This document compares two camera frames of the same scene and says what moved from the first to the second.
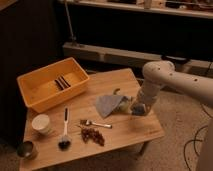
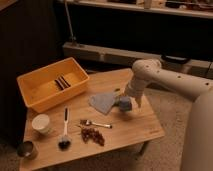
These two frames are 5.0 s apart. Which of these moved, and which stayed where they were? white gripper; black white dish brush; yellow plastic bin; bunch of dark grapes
Moved: white gripper
Stayed: bunch of dark grapes; yellow plastic bin; black white dish brush
